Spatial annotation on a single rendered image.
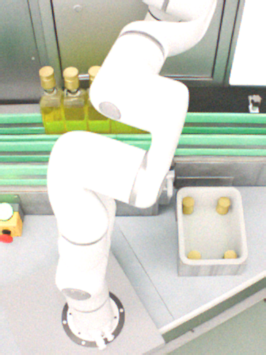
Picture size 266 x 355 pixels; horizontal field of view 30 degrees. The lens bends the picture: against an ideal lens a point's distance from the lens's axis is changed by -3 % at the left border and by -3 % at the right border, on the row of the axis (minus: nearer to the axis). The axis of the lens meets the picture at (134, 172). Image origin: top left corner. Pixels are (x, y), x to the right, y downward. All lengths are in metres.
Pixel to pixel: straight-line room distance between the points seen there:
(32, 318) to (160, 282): 0.34
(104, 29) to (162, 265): 0.62
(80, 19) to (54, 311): 0.71
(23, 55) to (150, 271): 0.67
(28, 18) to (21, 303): 0.71
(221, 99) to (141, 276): 0.56
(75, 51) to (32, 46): 0.12
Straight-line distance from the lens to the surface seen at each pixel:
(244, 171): 1.42
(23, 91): 1.49
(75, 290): 0.96
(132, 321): 1.24
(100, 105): 0.74
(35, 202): 1.37
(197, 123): 1.38
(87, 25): 1.25
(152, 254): 1.36
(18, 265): 1.38
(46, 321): 1.26
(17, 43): 1.36
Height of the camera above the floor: 1.99
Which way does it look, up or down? 57 degrees down
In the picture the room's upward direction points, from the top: straight up
